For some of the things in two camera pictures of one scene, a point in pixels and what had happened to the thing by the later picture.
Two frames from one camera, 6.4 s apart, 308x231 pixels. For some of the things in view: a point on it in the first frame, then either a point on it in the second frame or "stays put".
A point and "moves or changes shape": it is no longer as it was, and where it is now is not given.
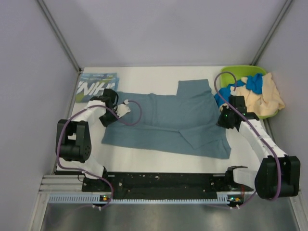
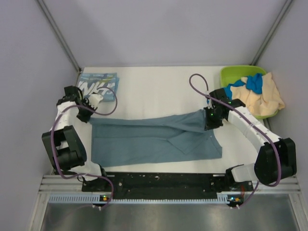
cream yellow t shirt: x=267 y=103 stays put
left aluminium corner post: x=59 y=35 stays put
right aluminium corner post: x=257 y=57 stays put
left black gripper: x=106 y=122 to x=85 y=119
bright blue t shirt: x=253 y=82 stays put
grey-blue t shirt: x=184 y=123 moves or changes shape
